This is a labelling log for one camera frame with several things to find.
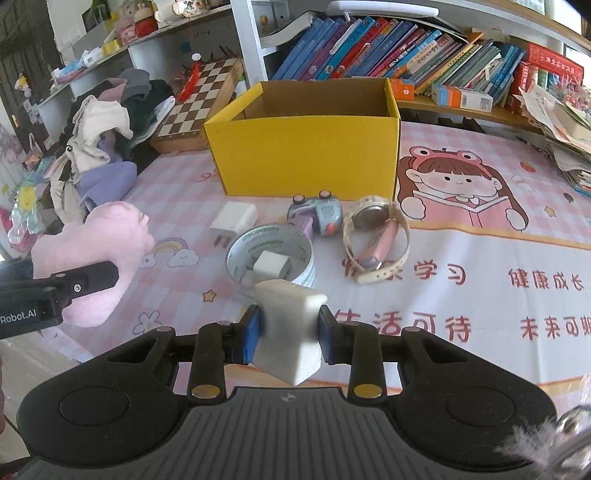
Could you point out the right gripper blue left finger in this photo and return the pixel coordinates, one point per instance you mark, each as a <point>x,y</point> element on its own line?
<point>246,336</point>

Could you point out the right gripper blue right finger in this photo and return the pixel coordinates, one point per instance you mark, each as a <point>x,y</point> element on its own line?
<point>333,337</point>

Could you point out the white rectangular eraser block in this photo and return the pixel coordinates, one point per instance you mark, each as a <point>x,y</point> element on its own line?
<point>288,346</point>

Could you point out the small white charger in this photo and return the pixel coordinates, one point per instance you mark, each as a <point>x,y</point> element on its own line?
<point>271,266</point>

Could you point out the white tape roll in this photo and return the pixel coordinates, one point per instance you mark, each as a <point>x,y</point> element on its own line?
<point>278,238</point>

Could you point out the cream wrist watch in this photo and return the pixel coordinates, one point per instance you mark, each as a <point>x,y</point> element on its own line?
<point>384,220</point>

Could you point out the pink plush toy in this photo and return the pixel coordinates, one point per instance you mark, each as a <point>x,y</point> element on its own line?
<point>116,232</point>

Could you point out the large white charger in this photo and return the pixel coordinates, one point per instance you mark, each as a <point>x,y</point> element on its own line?
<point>234,219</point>

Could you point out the blue toy truck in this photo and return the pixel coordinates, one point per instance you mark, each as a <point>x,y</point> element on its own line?
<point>316,216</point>

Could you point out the pink small case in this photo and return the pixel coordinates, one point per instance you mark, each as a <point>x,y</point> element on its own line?
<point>378,249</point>

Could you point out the pile of clothes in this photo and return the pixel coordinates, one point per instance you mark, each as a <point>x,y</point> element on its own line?
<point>95,163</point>

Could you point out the pink cartoon table mat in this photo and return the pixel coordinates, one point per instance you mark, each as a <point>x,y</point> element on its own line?
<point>486,246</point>

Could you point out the yellow cardboard box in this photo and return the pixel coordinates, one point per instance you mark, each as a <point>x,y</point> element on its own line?
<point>282,138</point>

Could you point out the wooden chess board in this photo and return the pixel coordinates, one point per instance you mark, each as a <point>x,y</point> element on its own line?
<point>183,128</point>

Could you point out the white shelf unit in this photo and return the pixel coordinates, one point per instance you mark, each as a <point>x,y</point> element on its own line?
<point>234,28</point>

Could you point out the orange white medicine box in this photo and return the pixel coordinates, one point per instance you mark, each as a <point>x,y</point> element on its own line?
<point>460,98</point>

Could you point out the red tassel ornament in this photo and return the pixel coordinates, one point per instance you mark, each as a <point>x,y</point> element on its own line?
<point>192,79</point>

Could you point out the row of books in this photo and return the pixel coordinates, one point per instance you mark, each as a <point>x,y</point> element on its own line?
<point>424,52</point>

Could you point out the stack of papers and books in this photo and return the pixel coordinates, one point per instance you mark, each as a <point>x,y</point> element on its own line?
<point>567,131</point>

